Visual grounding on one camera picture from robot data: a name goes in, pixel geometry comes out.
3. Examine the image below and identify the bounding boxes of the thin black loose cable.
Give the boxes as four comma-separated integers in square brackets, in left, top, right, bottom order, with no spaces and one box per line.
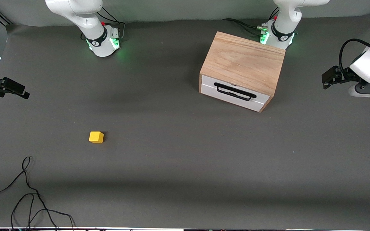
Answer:
[10,192,77,230]
[0,156,41,214]

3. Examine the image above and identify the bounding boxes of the black right arm base cables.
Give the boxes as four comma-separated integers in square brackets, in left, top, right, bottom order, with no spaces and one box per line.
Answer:
[81,6,126,41]

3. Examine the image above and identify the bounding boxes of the white-front drawer with black handle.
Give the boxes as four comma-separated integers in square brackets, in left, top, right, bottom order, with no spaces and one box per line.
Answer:
[201,75,270,112]

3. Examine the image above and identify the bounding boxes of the black left arm base cables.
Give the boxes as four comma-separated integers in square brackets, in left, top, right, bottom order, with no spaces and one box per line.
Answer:
[222,8,280,37]

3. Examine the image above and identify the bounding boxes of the black arm base cables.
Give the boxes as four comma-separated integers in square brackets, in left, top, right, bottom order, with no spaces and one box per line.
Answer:
[222,8,280,37]
[81,6,126,41]

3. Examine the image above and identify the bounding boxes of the wooden drawer cabinet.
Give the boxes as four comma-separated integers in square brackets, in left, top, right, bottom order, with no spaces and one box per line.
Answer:
[199,31,286,113]

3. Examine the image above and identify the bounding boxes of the dark grey table mat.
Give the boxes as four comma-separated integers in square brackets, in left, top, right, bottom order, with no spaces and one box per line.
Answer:
[0,14,370,229]

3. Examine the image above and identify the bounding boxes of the yellow cube block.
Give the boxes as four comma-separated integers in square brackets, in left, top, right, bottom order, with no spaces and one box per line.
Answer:
[89,131,104,144]

